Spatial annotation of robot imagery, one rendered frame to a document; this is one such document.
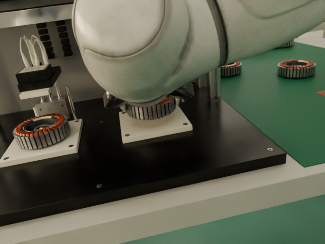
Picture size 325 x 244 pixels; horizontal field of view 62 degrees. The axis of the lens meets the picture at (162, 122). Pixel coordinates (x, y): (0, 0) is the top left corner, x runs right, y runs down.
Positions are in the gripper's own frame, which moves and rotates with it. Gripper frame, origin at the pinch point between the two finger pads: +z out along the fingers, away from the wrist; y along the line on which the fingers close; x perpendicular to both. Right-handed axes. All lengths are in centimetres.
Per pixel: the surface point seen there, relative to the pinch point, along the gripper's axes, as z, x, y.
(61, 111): 9.8, -2.0, 23.7
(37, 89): -1.5, -5.5, 24.2
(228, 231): 71, 54, -27
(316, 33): 303, -117, -233
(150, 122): 0.6, 4.6, 0.6
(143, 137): -3.9, 8.0, 2.3
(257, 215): 77, 50, -44
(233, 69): 31.5, -12.8, -29.2
